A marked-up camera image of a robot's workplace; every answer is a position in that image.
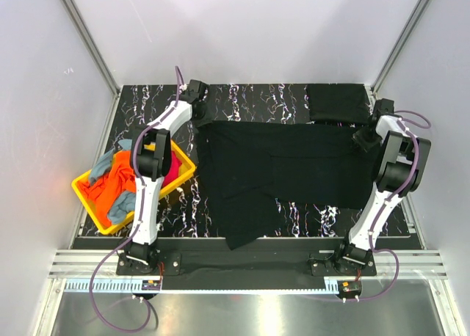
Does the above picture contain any black t-shirt with blue logo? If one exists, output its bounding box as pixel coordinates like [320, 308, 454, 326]
[195, 120, 380, 250]

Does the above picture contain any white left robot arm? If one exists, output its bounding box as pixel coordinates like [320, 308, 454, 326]
[124, 80, 210, 274]

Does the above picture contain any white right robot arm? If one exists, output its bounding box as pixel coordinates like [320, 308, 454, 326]
[332, 99, 431, 275]

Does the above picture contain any folded black t-shirt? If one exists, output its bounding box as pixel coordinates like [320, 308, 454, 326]
[306, 84, 369, 124]

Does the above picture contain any yellow plastic bin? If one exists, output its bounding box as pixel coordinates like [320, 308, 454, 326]
[71, 142, 196, 235]

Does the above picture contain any red t-shirt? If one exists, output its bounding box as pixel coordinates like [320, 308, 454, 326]
[162, 152, 181, 187]

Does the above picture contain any light blue grey t-shirt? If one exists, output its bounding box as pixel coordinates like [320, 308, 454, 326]
[88, 139, 132, 186]

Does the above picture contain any orange t-shirt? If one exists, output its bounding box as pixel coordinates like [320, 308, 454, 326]
[77, 150, 136, 228]

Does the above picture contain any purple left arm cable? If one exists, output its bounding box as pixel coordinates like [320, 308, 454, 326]
[87, 65, 192, 332]

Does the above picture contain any aluminium frame post left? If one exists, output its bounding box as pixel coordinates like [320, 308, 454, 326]
[60, 0, 120, 96]

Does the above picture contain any aluminium frame post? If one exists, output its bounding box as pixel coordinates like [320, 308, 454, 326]
[60, 0, 120, 96]
[370, 0, 432, 95]

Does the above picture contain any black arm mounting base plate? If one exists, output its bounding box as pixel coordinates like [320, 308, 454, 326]
[116, 251, 376, 277]

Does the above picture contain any aluminium frame post right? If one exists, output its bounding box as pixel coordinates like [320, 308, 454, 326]
[370, 0, 432, 95]

